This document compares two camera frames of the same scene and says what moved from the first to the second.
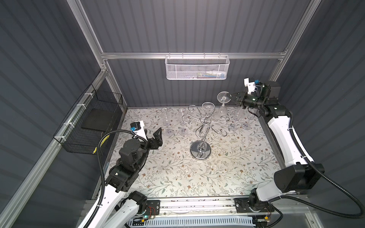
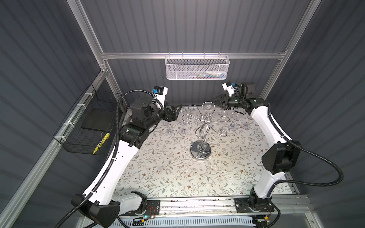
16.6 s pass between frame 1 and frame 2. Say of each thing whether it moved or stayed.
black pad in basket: stayed
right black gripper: moved
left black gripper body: moved
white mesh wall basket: stayed
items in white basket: stayed
